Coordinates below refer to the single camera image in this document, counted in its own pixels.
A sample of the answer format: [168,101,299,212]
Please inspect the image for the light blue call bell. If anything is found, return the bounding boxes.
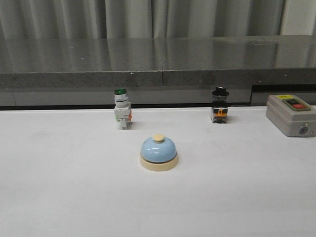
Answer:
[140,134,179,172]

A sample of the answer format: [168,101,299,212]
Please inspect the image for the grey curtain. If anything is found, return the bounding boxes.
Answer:
[0,0,316,40]

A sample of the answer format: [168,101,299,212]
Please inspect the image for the grey push button box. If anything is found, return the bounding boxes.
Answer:
[266,94,316,137]

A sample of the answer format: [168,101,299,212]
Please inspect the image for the black rotary selector switch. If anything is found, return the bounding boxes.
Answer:
[211,86,229,123]

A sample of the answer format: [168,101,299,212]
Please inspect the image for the green pilot light switch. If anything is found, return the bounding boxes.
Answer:
[114,88,132,129]

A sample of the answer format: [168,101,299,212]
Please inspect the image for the grey stone counter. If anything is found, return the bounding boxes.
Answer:
[0,36,316,107]

